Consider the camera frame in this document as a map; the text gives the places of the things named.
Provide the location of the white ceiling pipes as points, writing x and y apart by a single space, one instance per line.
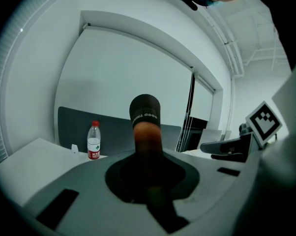
234 58

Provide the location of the clear water bottle red cap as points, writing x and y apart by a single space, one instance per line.
94 141

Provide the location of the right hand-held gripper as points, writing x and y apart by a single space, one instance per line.
263 124

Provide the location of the narrow white roller blind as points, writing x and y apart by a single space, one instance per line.
202 102

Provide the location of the white divider bracket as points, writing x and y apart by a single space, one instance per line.
74 149

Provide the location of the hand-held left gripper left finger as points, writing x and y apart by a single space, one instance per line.
89 185

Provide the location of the white venetian blind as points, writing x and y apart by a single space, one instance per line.
0 107

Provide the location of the black head camera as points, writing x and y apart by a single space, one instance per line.
188 0

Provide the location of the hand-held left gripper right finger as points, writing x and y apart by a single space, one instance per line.
212 188

